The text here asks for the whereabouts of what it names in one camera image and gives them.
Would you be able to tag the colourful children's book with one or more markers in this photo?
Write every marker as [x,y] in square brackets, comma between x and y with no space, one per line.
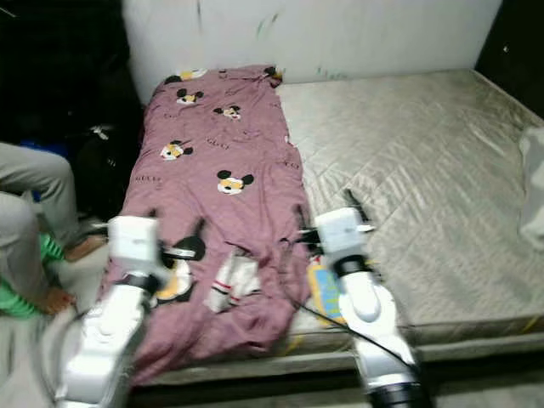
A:
[325,293]

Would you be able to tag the pink cartoon mouse blanket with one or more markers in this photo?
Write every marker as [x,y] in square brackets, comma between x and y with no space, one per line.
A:
[212,136]

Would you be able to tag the white pillow with tree print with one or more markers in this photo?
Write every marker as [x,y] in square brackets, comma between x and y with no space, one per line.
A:
[534,187]

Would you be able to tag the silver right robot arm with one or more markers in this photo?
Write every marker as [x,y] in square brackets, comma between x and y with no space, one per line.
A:
[365,297]

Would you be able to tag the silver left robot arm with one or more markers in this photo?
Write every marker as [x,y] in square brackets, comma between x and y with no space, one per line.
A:
[110,340]

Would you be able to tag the white cloth with red stripes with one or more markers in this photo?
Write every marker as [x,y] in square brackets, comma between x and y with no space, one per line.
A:
[234,285]

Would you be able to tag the grey quilted mattress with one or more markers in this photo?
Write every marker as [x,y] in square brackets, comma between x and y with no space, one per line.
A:
[408,170]

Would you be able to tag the black bag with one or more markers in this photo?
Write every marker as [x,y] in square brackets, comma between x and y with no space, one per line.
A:
[106,183]

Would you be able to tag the person in grey trousers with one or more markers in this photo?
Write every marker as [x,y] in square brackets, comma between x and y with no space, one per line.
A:
[34,174]

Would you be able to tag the green plastic stool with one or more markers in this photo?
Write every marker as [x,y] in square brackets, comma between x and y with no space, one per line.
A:
[13,302]

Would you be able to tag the small blue box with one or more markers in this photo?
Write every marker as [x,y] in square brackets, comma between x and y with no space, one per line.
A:
[34,148]

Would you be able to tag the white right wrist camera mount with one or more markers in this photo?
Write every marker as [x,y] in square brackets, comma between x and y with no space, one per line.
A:
[340,231]

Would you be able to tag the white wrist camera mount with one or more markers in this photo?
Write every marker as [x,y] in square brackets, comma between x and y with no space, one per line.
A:
[340,231]
[134,242]

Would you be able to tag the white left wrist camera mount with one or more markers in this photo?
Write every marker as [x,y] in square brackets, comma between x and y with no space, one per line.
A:
[134,242]

